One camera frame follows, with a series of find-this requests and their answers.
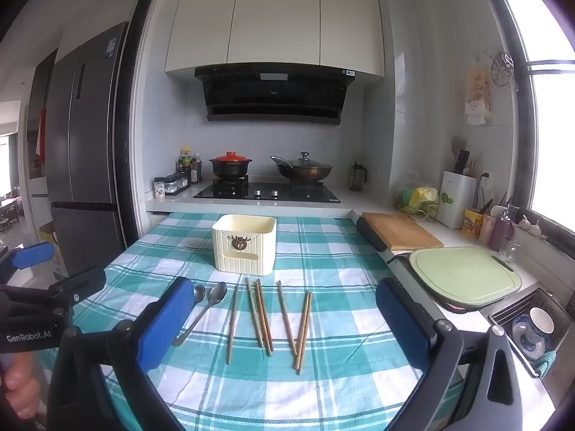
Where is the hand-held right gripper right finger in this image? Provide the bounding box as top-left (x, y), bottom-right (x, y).
top-left (375, 277), bottom-right (535, 431)

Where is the pale wooden chopstick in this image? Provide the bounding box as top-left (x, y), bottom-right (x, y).
top-left (245, 277), bottom-right (263, 347)

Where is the clear drinking glass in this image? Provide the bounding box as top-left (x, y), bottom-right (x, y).
top-left (500, 238), bottom-right (522, 263)

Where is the black oblong pad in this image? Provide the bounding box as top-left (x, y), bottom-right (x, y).
top-left (356, 217), bottom-right (388, 252)

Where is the black tray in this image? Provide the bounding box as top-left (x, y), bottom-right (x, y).
top-left (386, 251), bottom-right (524, 314)

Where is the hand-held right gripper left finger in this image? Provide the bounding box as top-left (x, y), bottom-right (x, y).
top-left (47, 276), bottom-right (203, 431)

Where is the large metal spoon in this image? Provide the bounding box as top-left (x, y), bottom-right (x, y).
top-left (173, 281), bottom-right (228, 347)

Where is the dark wooden cabinet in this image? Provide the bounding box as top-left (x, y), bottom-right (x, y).
top-left (24, 49), bottom-right (59, 180)

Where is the small wire rack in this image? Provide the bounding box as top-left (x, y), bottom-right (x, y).
top-left (397, 202), bottom-right (438, 223)

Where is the plastic bag of sponges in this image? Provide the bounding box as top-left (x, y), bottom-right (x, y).
top-left (395, 175), bottom-right (438, 216)

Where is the dark glass kettle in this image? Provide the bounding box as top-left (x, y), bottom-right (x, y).
top-left (349, 161), bottom-right (368, 192)

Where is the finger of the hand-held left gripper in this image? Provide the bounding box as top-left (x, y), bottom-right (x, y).
top-left (0, 241), bottom-right (55, 283)
top-left (45, 267), bottom-right (107, 310)

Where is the cream ribbed utensil holder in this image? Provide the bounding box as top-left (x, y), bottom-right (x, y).
top-left (212, 214), bottom-right (277, 275)

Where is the grey refrigerator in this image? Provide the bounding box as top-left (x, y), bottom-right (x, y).
top-left (45, 21), bottom-right (131, 274)

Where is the printed wall towel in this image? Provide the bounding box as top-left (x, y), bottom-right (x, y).
top-left (465, 60), bottom-right (494, 125)

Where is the white knife block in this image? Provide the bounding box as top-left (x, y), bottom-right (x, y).
top-left (438, 170), bottom-right (478, 230)

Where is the green cutting board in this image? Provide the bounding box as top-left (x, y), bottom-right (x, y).
top-left (409, 246), bottom-right (523, 308)

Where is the wooden furniture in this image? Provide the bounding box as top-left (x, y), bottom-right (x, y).
top-left (0, 189), bottom-right (23, 234)

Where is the wooden cutting board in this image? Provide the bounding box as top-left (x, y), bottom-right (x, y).
top-left (362, 212), bottom-right (445, 251)

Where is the black door frame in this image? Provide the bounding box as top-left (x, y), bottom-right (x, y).
top-left (114, 0), bottom-right (161, 252)

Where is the teal dish cloth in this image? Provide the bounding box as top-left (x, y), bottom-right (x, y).
top-left (530, 350), bottom-right (558, 380)

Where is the black gas cooktop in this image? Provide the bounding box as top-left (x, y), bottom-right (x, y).
top-left (193, 179), bottom-right (341, 204)

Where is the red hanging cloth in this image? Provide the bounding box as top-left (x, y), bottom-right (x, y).
top-left (37, 108), bottom-right (48, 164)

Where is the cardboard box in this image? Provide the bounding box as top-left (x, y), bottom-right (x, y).
top-left (38, 222), bottom-right (70, 279)

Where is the black clay pot red lid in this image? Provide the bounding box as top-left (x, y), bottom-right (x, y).
top-left (209, 151), bottom-right (253, 179)

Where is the teal checked tablecloth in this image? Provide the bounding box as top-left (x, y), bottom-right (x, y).
top-left (38, 212), bottom-right (468, 431)

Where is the brown wooden chopstick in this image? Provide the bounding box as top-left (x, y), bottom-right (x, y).
top-left (294, 292), bottom-right (309, 370)
top-left (295, 291), bottom-right (312, 375)
top-left (255, 279), bottom-right (270, 354)
top-left (257, 279), bottom-right (273, 357)
top-left (226, 284), bottom-right (239, 365)
top-left (277, 281), bottom-right (296, 355)

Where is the black sink basin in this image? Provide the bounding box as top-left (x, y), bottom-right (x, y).
top-left (487, 281), bottom-right (575, 378)

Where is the wok with glass lid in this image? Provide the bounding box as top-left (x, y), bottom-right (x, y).
top-left (270, 152), bottom-right (333, 182)

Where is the black range hood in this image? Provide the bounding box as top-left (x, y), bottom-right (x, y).
top-left (194, 64), bottom-right (355, 125)

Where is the blue and white bowl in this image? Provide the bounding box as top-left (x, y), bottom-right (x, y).
top-left (512, 314), bottom-right (551, 362)

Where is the person's left hand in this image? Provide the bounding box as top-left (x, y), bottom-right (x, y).
top-left (0, 352), bottom-right (42, 419)

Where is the window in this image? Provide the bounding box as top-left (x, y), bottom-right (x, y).
top-left (485, 0), bottom-right (575, 234)

